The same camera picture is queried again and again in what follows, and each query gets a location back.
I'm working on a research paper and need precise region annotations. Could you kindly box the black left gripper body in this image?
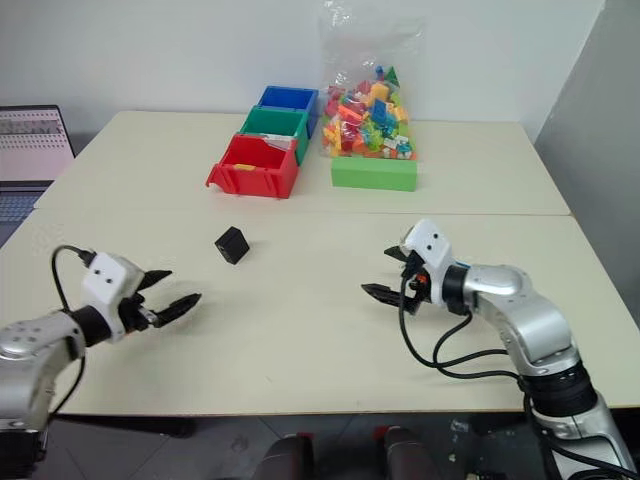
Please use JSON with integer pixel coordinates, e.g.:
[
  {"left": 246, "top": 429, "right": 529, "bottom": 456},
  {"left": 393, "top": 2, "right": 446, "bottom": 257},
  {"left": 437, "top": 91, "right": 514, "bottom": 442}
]
[{"left": 118, "top": 293, "right": 158, "bottom": 336}]

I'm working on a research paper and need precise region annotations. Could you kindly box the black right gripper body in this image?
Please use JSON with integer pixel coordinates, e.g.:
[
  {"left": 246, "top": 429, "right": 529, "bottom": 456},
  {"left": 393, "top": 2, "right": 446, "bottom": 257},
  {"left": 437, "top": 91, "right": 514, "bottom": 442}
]
[{"left": 398, "top": 251, "right": 434, "bottom": 317}]

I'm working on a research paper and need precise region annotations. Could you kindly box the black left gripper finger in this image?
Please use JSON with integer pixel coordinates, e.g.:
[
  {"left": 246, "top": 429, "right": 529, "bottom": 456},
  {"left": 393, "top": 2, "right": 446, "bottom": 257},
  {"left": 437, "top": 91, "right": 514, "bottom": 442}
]
[
  {"left": 136, "top": 269, "right": 174, "bottom": 296},
  {"left": 151, "top": 292, "right": 203, "bottom": 329}
]

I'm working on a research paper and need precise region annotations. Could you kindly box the small black box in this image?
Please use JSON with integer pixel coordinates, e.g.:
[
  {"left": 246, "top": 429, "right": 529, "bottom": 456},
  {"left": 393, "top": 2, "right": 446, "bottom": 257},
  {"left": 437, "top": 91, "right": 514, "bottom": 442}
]
[{"left": 214, "top": 225, "right": 252, "bottom": 266}]

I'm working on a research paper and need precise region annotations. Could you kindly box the green foam block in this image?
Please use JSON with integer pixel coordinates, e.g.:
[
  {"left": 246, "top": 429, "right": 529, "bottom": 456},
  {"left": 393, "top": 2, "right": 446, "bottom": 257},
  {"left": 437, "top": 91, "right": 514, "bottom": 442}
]
[{"left": 330, "top": 155, "right": 421, "bottom": 193}]

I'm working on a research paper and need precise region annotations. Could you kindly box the clear bag of colourful blocks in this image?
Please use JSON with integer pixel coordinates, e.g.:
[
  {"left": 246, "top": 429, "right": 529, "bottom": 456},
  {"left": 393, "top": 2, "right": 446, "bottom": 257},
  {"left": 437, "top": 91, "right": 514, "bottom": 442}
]
[{"left": 318, "top": 8, "right": 427, "bottom": 164}]

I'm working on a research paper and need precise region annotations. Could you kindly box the red plastic bin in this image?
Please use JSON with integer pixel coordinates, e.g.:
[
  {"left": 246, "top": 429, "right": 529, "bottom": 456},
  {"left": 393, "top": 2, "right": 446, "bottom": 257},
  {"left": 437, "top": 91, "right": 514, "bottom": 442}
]
[{"left": 204, "top": 133, "right": 301, "bottom": 201}]

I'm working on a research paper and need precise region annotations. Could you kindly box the dark rounded shape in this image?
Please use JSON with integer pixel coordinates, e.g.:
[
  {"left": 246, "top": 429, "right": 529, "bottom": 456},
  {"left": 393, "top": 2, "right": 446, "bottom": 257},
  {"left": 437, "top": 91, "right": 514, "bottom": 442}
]
[
  {"left": 261, "top": 432, "right": 315, "bottom": 480},
  {"left": 374, "top": 425, "right": 444, "bottom": 480}
]

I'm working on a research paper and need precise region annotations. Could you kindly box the white card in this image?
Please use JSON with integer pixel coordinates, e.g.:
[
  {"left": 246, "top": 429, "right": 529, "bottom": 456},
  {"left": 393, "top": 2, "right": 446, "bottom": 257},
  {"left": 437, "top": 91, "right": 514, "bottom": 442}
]
[{"left": 258, "top": 131, "right": 299, "bottom": 153}]

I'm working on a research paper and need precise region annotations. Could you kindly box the green plastic bin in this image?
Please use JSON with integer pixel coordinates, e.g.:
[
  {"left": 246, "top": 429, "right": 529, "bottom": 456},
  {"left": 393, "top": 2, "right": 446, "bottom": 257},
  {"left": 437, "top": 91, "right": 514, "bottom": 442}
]
[{"left": 239, "top": 105, "right": 311, "bottom": 167}]

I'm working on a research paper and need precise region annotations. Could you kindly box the laptop computer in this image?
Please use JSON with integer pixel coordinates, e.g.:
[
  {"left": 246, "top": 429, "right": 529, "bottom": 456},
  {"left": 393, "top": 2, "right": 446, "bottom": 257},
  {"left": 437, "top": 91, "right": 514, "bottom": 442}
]
[{"left": 0, "top": 104, "right": 77, "bottom": 247}]

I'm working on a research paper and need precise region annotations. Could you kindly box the blue plastic bin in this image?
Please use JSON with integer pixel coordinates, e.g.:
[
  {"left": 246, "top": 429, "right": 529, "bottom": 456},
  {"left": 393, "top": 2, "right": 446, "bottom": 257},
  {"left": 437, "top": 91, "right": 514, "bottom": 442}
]
[{"left": 258, "top": 85, "right": 320, "bottom": 142}]

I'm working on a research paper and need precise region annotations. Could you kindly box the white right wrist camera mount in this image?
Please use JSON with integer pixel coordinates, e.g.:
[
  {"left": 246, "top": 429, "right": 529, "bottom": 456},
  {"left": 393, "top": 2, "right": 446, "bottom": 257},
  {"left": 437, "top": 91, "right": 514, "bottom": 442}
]
[{"left": 401, "top": 217, "right": 453, "bottom": 307}]

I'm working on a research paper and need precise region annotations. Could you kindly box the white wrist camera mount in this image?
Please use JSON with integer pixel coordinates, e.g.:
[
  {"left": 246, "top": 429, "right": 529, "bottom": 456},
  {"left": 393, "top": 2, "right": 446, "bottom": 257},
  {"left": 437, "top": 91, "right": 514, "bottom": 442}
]
[
  {"left": 401, "top": 217, "right": 453, "bottom": 307},
  {"left": 81, "top": 252, "right": 145, "bottom": 344}
]

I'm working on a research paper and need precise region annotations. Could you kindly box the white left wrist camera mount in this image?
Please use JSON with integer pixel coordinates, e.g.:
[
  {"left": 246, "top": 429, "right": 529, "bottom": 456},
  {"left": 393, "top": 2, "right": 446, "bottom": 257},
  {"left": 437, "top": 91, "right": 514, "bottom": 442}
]
[{"left": 81, "top": 252, "right": 145, "bottom": 344}]

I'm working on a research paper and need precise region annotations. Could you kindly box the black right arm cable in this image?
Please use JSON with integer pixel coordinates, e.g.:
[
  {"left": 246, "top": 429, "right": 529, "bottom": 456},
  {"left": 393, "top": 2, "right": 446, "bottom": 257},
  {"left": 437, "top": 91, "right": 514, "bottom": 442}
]
[{"left": 397, "top": 254, "right": 640, "bottom": 480}]

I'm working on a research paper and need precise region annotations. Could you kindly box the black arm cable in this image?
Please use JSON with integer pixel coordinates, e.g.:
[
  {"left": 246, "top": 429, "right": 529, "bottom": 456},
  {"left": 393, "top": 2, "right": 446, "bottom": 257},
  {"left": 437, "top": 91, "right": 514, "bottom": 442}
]
[
  {"left": 51, "top": 244, "right": 97, "bottom": 417},
  {"left": 397, "top": 254, "right": 640, "bottom": 480}
]

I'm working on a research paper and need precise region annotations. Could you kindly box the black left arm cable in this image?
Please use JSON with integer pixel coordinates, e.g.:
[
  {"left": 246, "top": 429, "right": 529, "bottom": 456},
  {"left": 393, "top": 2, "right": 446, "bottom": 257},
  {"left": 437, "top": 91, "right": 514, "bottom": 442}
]
[{"left": 51, "top": 244, "right": 97, "bottom": 417}]

